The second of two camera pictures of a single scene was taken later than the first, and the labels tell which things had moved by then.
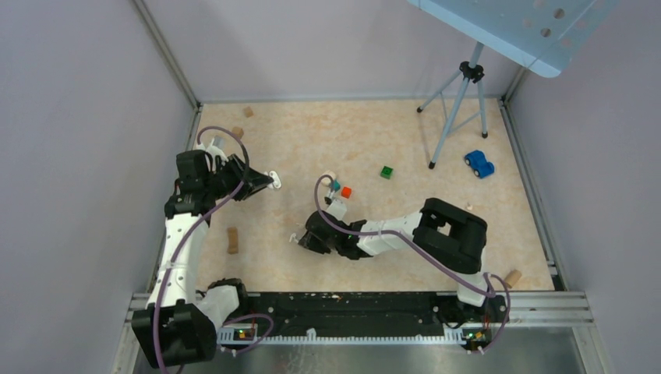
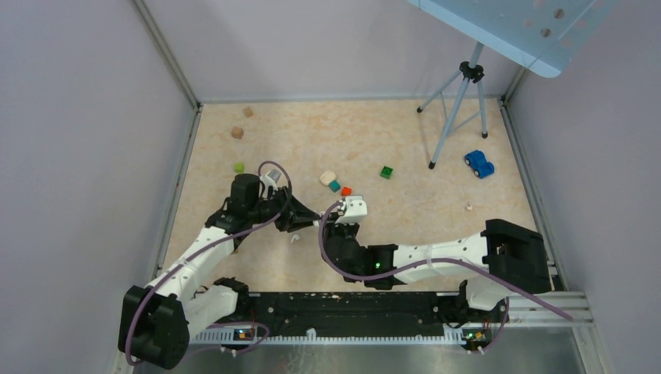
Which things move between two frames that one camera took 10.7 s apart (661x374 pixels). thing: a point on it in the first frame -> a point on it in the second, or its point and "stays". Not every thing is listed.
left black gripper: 255,181 -> 295,215
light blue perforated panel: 543,36 stays
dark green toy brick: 387,172 stays
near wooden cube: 238,132 stays
